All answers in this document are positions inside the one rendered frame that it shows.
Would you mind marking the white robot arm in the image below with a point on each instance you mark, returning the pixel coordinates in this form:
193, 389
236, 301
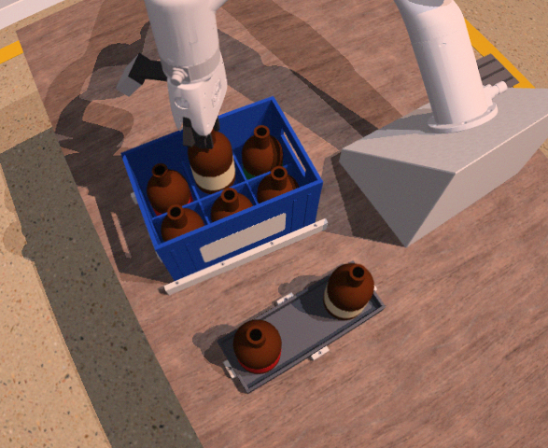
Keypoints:
186, 36

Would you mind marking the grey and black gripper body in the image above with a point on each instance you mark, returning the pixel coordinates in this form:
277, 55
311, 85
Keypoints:
190, 100

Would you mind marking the blue crate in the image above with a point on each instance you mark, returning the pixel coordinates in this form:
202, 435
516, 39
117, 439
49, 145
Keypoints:
233, 235

